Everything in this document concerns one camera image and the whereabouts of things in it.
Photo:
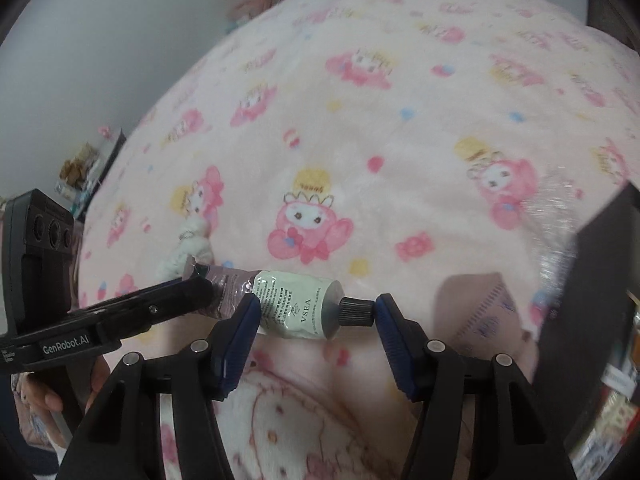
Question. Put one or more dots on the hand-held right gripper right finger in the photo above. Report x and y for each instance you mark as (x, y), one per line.
(395, 347)

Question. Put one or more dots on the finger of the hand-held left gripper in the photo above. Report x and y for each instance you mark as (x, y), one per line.
(165, 316)
(150, 294)

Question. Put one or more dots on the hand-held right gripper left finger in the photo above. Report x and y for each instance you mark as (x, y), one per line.
(240, 342)

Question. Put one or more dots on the green mauve cream tube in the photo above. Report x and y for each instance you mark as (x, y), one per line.
(285, 305)

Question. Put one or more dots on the black cardboard box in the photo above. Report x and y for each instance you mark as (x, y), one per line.
(595, 280)

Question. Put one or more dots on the person's left hand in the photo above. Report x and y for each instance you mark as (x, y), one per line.
(100, 375)

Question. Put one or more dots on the white fluffy scrunchie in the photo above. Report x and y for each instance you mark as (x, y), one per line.
(187, 250)

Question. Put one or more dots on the toy display box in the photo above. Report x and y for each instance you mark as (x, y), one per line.
(87, 170)

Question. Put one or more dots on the clear plastic bag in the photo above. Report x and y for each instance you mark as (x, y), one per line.
(555, 230)

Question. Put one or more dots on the pink printed blanket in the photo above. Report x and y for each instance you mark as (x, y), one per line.
(375, 125)

